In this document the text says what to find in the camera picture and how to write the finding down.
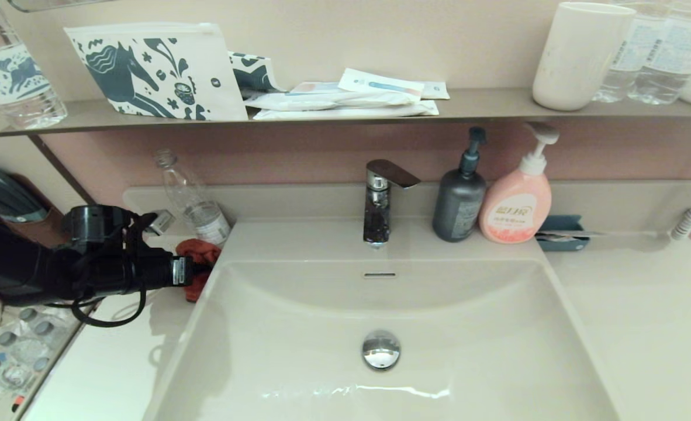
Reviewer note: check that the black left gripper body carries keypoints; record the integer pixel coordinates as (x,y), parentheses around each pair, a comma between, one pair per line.
(158,272)

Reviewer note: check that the orange microfibre cloth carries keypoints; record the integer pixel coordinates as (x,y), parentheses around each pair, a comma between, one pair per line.
(202,254)

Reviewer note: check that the clear plastic bottle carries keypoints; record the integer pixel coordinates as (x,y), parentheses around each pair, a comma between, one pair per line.
(196,204)

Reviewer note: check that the chrome faucet lever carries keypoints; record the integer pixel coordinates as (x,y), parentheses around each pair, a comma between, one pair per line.
(392,172)

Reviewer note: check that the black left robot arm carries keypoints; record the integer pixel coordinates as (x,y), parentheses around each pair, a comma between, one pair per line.
(24,269)

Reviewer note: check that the chrome faucet body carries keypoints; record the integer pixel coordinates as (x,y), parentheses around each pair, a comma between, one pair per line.
(376,216)

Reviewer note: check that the white sink basin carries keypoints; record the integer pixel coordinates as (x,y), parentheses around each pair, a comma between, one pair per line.
(468,327)

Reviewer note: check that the dark grey slipper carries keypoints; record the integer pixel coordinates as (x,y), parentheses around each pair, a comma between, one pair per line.
(3,196)

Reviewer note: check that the white pouch blue horse print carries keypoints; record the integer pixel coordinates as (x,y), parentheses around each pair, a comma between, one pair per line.
(147,76)

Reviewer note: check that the folded white blue print pouch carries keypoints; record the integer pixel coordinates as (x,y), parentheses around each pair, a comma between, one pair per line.
(253,73)

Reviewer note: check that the chrome drain stopper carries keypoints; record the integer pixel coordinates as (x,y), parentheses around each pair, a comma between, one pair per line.
(380,349)

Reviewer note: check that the white crinkled plastic packet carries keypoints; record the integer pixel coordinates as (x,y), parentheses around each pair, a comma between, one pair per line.
(322,100)

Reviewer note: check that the white packet orange stripe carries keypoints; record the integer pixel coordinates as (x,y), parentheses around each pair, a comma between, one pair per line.
(317,88)

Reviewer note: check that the flat white plastic packet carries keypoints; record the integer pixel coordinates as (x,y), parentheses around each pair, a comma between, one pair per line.
(345,113)

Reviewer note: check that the blue deer label water bottle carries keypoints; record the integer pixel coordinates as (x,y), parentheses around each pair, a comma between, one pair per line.
(12,70)

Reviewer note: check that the white packet blue toothbrush print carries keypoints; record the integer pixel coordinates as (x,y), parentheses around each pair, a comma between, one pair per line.
(382,83)

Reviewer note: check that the dark grey pump bottle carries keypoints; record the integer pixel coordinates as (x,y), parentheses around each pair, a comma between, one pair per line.
(458,204)

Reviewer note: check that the small white sachet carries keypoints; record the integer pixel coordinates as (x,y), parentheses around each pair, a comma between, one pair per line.
(435,90)

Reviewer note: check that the pink pump soap bottle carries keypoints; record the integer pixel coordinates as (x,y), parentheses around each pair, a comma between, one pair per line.
(515,204)

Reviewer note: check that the blue soap tray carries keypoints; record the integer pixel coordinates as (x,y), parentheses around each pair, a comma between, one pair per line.
(559,223)

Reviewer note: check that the thin silver packet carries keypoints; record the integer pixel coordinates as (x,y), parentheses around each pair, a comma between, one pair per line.
(579,234)

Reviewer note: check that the white plastic cup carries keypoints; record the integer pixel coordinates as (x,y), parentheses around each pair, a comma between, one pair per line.
(577,58)

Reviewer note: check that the clear water bottle white label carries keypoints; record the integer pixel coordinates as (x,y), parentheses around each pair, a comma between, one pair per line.
(667,64)
(618,70)

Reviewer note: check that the brown leather wall pocket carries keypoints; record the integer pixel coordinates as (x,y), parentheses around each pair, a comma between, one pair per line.
(47,225)

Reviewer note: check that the dark brown wall trim strip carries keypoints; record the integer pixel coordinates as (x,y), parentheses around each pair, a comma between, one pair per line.
(59,166)

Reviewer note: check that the taupe wall shelf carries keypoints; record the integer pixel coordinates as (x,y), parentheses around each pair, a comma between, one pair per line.
(486,104)

